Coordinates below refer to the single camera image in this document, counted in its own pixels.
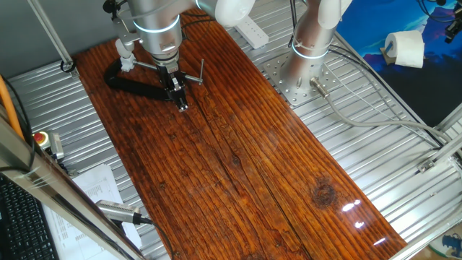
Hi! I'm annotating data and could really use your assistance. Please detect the orange cable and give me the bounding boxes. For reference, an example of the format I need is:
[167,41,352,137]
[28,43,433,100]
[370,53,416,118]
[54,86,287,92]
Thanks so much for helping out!
[0,74,25,142]

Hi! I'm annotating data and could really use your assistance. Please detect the wooden paper roll holder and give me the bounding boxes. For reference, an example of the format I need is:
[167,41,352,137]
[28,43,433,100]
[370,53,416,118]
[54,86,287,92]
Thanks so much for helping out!
[379,40,397,66]

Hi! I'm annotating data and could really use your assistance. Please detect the thick grey base cable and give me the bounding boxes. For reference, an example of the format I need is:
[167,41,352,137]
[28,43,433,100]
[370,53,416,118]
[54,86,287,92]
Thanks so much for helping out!
[309,77,462,152]

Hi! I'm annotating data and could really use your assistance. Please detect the white power strip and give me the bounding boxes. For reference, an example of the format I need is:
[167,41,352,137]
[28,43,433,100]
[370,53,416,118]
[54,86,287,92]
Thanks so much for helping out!
[233,15,270,50]

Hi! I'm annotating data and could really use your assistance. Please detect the blue plastic object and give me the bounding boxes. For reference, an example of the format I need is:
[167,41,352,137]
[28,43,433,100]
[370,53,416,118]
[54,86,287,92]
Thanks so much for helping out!
[441,233,462,259]

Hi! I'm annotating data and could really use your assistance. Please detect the black device cable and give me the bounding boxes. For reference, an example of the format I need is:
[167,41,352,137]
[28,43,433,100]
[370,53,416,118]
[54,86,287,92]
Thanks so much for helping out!
[139,215,176,260]

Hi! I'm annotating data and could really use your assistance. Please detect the grey ribbed handheld device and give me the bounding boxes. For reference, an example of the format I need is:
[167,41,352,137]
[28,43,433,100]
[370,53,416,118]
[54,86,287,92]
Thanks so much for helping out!
[95,199,143,226]

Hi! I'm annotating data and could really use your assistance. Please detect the white toilet paper roll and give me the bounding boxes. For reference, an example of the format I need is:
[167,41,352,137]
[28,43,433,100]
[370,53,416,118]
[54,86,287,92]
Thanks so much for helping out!
[384,30,426,69]

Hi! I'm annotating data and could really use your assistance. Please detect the brown wooden board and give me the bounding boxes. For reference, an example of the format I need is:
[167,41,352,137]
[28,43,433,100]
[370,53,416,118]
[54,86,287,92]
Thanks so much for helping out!
[74,5,409,260]

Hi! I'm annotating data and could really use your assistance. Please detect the thin white cable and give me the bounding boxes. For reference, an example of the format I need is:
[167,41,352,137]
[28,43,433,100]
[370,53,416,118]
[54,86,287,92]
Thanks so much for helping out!
[323,61,440,149]

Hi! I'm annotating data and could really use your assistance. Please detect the printed white paper sheets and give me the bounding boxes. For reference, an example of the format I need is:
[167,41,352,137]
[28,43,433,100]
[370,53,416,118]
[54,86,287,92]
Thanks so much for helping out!
[41,164,144,260]

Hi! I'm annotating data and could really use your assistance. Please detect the black overhead camera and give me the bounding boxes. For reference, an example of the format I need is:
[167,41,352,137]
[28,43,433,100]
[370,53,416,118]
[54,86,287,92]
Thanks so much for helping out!
[443,6,462,45]

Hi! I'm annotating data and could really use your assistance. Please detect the black C-clamp with steel screw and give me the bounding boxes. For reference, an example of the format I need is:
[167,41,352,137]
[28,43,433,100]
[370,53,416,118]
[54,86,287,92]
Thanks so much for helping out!
[103,57,205,103]

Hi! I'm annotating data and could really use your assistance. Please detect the red emergency stop button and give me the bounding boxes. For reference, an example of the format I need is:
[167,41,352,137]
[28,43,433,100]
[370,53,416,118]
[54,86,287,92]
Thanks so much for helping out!
[32,130,65,161]

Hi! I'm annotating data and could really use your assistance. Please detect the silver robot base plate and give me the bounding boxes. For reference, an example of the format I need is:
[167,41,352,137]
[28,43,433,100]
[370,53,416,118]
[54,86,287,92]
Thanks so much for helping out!
[262,53,342,108]

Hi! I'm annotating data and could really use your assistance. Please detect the black base cable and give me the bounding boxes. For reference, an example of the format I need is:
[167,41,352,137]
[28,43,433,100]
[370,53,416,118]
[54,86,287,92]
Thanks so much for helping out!
[326,45,447,147]

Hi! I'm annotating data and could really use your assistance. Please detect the aluminium frame beam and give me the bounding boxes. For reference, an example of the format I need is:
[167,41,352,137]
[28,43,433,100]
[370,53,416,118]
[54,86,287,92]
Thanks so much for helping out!
[0,104,146,260]
[417,104,462,174]

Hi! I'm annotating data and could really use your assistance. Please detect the white plug-in lamp socket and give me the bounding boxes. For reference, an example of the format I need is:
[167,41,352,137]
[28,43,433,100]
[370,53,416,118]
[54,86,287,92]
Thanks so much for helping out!
[120,53,138,73]

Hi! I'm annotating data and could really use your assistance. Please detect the black foam microphone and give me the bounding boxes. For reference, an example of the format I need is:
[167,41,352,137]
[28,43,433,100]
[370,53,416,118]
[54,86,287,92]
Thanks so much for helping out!
[102,0,120,14]

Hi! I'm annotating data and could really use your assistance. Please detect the blue mountain poster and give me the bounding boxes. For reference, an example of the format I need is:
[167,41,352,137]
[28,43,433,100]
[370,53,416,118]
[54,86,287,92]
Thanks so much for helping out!
[335,0,462,128]

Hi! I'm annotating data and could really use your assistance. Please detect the thin black cable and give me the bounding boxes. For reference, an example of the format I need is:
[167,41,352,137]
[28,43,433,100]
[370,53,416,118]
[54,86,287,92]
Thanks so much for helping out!
[0,77,36,173]

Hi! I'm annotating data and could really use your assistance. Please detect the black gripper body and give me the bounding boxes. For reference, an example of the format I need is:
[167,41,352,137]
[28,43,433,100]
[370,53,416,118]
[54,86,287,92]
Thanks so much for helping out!
[157,60,188,105]

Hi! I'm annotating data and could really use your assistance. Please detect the black computer keyboard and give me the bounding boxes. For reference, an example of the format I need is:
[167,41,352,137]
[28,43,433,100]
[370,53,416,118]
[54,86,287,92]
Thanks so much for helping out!
[0,175,61,260]

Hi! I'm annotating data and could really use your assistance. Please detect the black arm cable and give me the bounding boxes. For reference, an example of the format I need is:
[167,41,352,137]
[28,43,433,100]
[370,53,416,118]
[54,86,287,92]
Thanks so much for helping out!
[180,13,214,40]

